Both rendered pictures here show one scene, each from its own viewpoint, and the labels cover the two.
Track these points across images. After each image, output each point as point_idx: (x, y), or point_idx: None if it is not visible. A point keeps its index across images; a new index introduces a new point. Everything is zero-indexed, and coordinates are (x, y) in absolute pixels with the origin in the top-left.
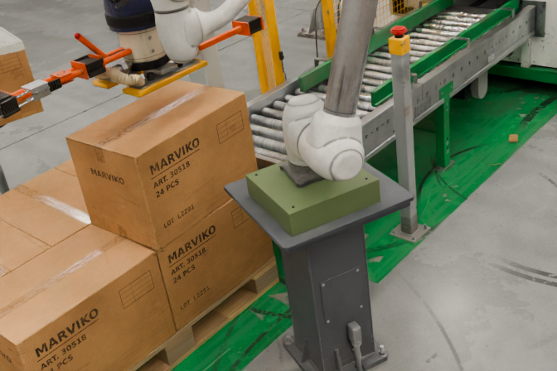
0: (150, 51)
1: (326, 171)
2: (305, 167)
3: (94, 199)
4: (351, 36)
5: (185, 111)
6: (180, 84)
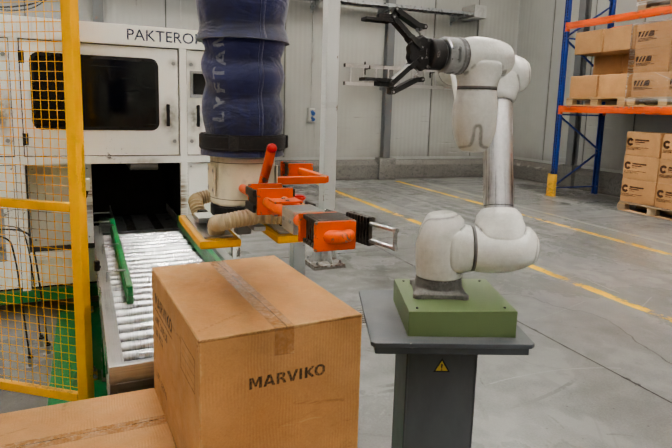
0: None
1: (532, 256)
2: (458, 280)
3: (232, 446)
4: (511, 138)
5: (268, 277)
6: (176, 268)
